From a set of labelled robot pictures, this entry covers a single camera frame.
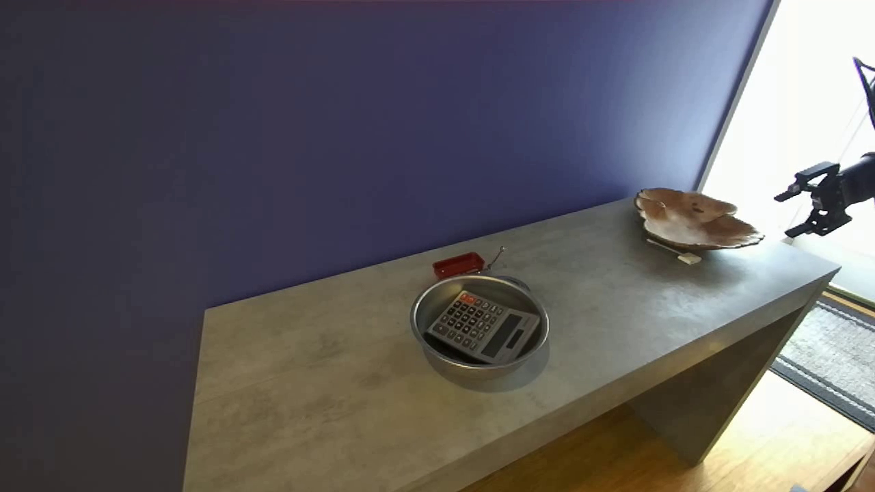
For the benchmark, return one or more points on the small red item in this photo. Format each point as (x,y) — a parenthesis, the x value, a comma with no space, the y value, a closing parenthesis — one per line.
(455,267)

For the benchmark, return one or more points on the round metal bowl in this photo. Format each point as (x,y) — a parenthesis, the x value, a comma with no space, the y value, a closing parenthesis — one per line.
(482,375)

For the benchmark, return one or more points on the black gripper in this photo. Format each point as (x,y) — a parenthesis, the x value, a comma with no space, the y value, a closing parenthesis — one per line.
(851,187)

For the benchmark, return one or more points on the grey floor mat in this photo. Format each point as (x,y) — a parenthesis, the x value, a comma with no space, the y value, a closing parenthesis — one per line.
(829,359)

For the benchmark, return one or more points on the grey concrete table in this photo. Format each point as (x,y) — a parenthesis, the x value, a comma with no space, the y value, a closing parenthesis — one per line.
(319,373)

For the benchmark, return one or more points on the grey calculator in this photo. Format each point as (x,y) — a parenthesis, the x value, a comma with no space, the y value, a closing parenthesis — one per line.
(481,330)

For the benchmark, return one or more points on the white plug adapter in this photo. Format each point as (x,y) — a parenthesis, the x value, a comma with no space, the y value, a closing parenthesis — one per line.
(687,259)

